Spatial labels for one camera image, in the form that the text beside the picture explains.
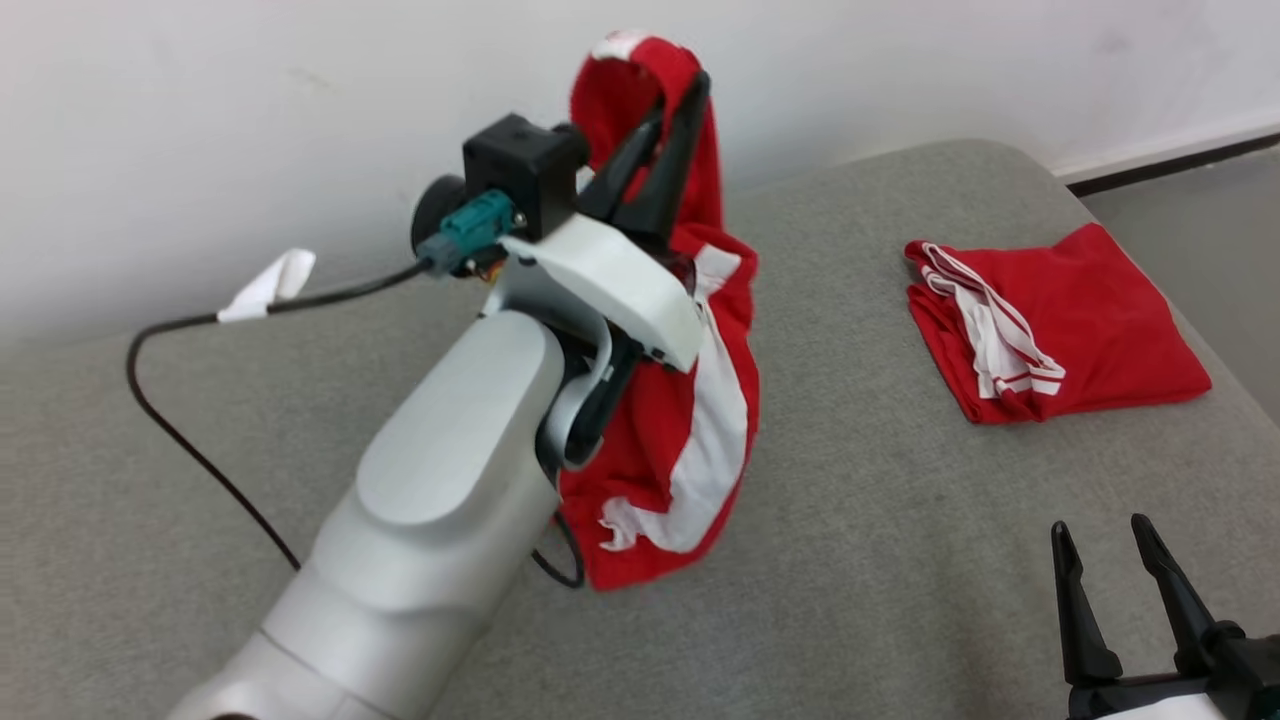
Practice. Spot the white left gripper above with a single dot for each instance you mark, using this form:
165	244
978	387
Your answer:
610	280

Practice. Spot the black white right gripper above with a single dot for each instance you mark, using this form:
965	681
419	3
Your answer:
1230	680

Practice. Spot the red garment with wide white stripe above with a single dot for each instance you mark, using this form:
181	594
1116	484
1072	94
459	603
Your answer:
650	460

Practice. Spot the red jersey with black lettering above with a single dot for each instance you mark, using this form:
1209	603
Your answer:
1100	320

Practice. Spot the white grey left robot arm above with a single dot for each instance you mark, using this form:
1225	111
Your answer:
430	520

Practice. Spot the white tape tag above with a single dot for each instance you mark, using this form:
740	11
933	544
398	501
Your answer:
265	285

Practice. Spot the black skirting board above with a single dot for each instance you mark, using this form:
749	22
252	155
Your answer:
1170	165

